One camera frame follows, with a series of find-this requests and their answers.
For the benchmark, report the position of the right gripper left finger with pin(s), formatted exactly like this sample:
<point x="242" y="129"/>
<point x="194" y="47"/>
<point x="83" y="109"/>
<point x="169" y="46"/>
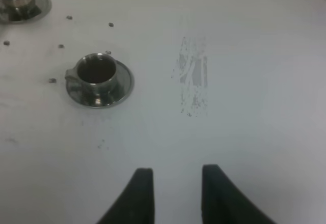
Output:
<point x="136" y="202"/>

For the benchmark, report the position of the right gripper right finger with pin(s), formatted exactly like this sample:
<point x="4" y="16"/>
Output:
<point x="223" y="202"/>

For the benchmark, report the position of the near steel saucer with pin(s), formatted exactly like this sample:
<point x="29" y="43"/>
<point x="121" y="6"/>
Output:
<point x="120" y="92"/>

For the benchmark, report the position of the steel saucer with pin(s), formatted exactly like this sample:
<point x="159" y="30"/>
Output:
<point x="120" y="92"/>
<point x="31" y="13"/>

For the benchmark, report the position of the near steel teacup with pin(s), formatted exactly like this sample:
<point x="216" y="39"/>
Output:
<point x="95" y="73"/>

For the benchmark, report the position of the far steel saucer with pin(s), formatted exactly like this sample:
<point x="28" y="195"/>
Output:
<point x="31" y="13"/>

